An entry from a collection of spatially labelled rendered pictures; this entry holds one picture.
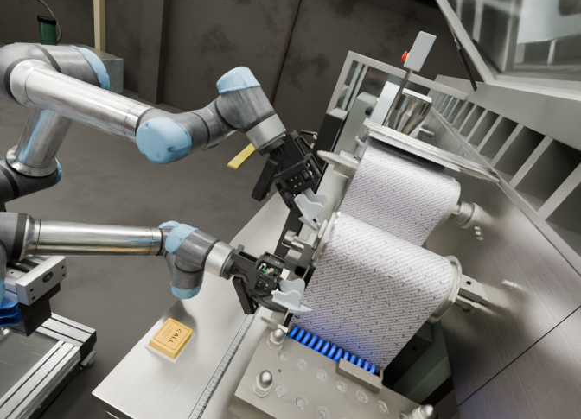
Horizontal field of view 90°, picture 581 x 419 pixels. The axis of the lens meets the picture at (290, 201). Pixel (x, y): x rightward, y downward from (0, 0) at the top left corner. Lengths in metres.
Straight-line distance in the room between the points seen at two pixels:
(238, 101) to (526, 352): 0.62
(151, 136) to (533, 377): 0.66
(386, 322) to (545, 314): 0.26
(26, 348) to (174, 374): 1.01
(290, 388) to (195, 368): 0.24
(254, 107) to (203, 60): 4.37
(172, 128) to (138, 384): 0.53
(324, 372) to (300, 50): 4.17
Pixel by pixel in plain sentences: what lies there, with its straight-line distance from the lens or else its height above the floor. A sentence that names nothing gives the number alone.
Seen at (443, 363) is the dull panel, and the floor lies 1.11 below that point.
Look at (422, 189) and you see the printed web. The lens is 0.78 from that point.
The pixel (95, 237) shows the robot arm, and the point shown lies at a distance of 0.78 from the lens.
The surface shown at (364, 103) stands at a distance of 1.52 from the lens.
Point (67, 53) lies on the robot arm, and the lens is 0.88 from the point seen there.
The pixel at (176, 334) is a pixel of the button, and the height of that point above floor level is 0.92.
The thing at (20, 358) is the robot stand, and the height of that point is 0.21.
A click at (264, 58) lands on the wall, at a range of 4.61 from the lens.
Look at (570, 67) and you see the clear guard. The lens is 0.83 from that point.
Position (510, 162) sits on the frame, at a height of 1.48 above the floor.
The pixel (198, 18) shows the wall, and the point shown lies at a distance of 4.96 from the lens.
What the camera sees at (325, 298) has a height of 1.15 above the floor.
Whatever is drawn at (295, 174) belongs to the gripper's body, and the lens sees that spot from 0.58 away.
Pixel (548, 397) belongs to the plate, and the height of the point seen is 1.32.
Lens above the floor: 1.60
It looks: 29 degrees down
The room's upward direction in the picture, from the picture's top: 20 degrees clockwise
